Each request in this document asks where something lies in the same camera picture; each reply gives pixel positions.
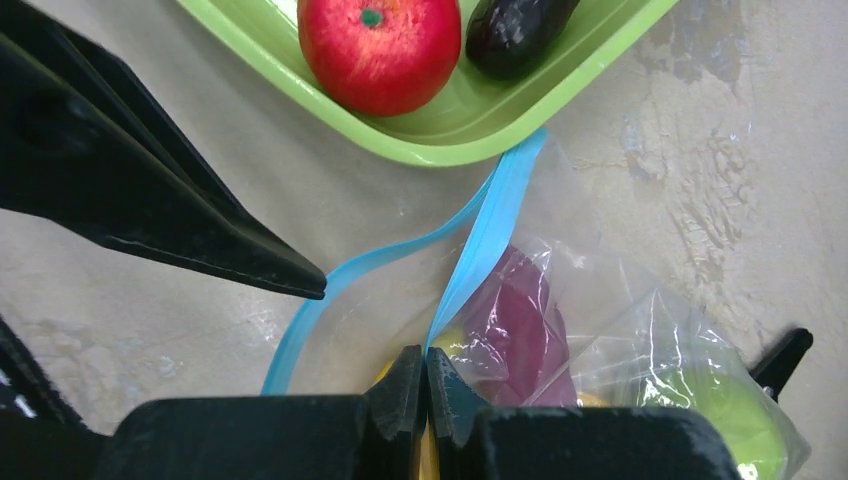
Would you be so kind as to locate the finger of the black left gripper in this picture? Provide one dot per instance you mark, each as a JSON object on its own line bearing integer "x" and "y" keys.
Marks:
{"x": 85, "y": 145}

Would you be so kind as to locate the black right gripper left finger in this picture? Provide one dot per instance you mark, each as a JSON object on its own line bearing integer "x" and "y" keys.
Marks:
{"x": 395, "y": 423}

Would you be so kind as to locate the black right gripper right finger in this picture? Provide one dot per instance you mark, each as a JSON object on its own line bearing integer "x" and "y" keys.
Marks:
{"x": 459, "y": 422}

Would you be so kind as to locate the yellow fake banana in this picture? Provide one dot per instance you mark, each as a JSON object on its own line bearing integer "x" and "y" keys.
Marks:
{"x": 424, "y": 424}

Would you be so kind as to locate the magenta fake sweet potato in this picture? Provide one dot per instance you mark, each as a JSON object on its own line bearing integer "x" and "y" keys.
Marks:
{"x": 517, "y": 342}

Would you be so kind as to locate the clear zip top bag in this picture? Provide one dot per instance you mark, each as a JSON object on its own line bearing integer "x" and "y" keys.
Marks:
{"x": 621, "y": 322}

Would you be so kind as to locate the red fake apple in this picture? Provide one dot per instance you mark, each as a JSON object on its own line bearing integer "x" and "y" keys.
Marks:
{"x": 380, "y": 58}

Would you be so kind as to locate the purple fake eggplant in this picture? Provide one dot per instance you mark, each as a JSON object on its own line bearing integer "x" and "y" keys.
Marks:
{"x": 507, "y": 39}

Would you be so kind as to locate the green fake pear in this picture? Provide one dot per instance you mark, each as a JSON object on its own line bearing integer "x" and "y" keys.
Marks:
{"x": 749, "y": 422}

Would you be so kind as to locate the green plastic tray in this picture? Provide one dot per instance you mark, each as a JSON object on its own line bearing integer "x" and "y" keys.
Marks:
{"x": 473, "y": 117}

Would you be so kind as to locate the black grey pliers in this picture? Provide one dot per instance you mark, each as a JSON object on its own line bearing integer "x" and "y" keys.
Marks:
{"x": 777, "y": 365}

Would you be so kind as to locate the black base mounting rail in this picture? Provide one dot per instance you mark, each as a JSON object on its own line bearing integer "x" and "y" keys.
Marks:
{"x": 25, "y": 387}

